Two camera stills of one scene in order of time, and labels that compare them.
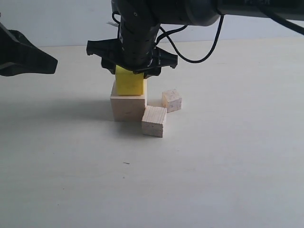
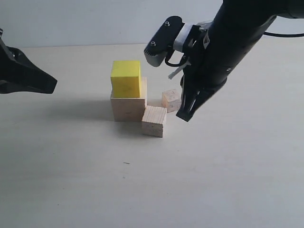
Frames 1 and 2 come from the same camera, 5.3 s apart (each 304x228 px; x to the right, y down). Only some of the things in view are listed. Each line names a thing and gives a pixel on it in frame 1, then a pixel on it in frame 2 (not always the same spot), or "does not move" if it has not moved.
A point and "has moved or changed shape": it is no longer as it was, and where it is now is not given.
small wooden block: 172,100 does not move
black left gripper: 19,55 → 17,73
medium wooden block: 153,121 does not move
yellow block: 128,83 has moved or changed shape
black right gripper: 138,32 → 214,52
